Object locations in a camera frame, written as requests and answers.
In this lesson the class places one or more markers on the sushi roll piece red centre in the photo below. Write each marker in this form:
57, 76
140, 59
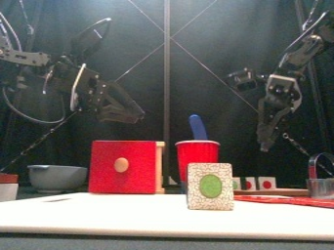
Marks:
266, 183
250, 183

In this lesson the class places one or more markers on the sushi roll piece green centre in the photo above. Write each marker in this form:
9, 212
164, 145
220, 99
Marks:
236, 183
210, 186

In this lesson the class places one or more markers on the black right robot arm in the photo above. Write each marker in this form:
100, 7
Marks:
310, 35

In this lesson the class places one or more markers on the small metal measuring cup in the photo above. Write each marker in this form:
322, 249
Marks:
320, 182

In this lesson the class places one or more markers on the white cutting board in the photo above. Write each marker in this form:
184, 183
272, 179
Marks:
164, 215

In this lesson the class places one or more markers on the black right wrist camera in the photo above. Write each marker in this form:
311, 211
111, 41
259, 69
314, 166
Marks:
246, 79

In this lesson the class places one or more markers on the wooden box red drawer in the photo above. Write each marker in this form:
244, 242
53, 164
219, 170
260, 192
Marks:
123, 166

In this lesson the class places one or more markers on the vertical metal frame pole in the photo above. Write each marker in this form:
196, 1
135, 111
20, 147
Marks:
165, 91

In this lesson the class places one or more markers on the red toy knife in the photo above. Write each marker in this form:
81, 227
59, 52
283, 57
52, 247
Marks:
291, 200

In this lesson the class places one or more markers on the red plastic cup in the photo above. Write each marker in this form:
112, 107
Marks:
196, 159

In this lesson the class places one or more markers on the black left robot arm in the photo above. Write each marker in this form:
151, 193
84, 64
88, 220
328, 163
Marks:
24, 58

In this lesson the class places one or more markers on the grey-blue bowl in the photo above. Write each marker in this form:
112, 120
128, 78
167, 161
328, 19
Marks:
56, 177

